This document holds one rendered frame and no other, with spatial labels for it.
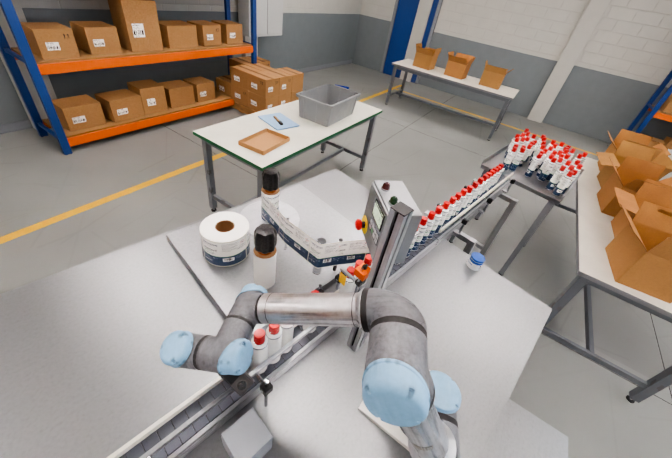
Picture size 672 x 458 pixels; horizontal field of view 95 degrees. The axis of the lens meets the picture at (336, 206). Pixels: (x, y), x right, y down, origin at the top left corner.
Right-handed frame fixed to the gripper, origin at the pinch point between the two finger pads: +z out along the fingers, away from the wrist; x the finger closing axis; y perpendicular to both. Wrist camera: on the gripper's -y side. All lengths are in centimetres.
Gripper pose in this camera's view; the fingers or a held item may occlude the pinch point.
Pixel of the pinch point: (249, 367)
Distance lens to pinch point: 112.6
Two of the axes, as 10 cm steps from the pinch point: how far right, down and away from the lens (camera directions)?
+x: -6.8, 6.9, -2.4
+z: 2.2, 5.2, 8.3
